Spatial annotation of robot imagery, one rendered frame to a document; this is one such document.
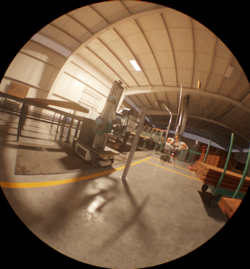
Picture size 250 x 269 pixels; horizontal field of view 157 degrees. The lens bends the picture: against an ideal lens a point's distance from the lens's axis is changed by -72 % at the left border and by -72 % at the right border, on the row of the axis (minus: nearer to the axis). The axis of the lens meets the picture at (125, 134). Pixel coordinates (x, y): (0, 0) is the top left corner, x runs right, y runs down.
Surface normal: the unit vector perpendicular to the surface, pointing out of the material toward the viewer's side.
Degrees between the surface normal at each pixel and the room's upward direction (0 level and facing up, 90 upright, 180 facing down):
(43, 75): 90
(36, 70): 89
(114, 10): 174
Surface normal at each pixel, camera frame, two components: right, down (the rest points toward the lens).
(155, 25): -0.17, 0.99
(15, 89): 0.82, 0.26
